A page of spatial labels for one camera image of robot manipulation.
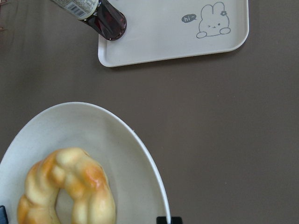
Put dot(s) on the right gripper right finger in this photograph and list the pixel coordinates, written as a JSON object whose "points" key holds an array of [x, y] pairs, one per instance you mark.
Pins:
{"points": [[176, 220]]}

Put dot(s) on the dark tea bottle on tray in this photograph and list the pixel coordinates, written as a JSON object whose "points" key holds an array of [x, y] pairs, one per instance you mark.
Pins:
{"points": [[100, 15]]}

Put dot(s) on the cream rabbit tray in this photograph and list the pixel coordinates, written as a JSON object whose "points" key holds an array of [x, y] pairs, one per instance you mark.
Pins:
{"points": [[167, 29]]}

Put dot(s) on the glazed twisted donut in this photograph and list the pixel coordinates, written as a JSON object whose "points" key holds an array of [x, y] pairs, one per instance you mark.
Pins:
{"points": [[83, 178]]}

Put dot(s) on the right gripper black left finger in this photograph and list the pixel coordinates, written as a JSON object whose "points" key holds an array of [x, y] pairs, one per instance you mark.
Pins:
{"points": [[161, 220]]}

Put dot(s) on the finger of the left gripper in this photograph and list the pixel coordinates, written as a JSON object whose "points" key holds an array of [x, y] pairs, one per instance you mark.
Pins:
{"points": [[3, 215]]}

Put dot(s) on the white round plate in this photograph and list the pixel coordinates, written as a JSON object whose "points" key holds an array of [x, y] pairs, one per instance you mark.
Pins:
{"points": [[134, 179]]}

